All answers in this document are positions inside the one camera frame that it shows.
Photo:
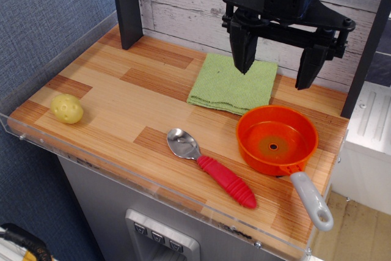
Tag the dark right shelf post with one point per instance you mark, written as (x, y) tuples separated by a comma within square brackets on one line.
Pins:
[(363, 67)]

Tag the silver dispenser button panel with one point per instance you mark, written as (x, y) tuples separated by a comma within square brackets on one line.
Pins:
[(153, 240)]

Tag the green towel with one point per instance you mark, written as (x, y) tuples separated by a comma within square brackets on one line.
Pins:
[(221, 86)]

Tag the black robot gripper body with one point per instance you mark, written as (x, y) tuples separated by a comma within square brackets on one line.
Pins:
[(299, 23)]

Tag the dark shelf post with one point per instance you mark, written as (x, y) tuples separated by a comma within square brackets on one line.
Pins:
[(130, 23), (363, 67)]

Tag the orange toy pot grey handle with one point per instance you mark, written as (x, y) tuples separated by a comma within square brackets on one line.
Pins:
[(277, 140)]

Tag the white toy sink unit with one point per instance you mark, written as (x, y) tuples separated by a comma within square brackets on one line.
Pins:
[(362, 171)]

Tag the clear acrylic table guard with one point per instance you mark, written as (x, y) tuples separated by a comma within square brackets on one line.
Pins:
[(132, 99)]

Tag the grey toy fridge cabinet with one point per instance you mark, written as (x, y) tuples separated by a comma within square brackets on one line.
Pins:
[(104, 202)]

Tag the dark left shelf post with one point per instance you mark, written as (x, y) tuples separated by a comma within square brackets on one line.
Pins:
[(130, 23)]

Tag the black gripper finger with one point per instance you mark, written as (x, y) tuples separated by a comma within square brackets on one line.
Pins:
[(311, 62), (243, 44)]

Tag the black and yellow floor object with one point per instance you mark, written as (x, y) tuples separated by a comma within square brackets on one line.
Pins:
[(19, 244)]

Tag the metal spoon red handle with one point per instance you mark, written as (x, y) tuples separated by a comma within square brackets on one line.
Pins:
[(183, 145)]

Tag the yellow toy potato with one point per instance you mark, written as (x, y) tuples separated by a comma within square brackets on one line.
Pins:
[(67, 108)]

